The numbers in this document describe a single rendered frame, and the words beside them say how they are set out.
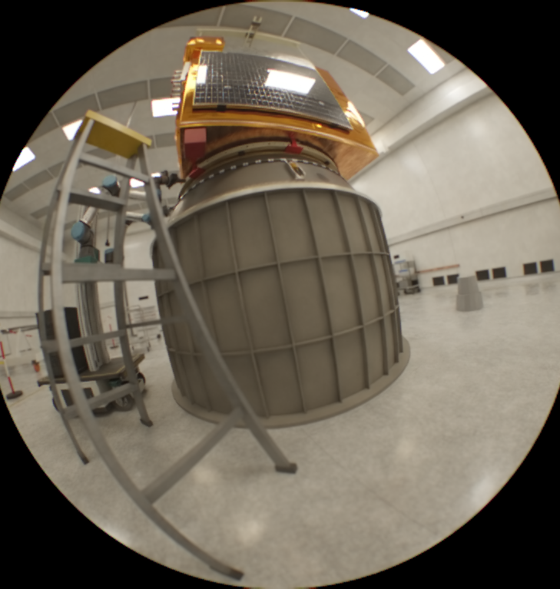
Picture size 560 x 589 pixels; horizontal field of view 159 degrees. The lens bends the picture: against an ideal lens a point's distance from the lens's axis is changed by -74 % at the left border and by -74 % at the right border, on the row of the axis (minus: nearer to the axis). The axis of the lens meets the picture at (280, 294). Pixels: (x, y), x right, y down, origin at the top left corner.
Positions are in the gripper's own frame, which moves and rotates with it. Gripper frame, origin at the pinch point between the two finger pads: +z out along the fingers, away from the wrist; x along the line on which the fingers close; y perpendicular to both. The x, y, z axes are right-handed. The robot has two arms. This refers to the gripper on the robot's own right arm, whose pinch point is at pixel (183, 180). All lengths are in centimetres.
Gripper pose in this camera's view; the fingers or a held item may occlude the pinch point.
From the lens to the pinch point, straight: 179.8
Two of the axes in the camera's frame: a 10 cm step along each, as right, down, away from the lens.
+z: 5.8, -2.8, 7.6
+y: 2.9, 9.5, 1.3
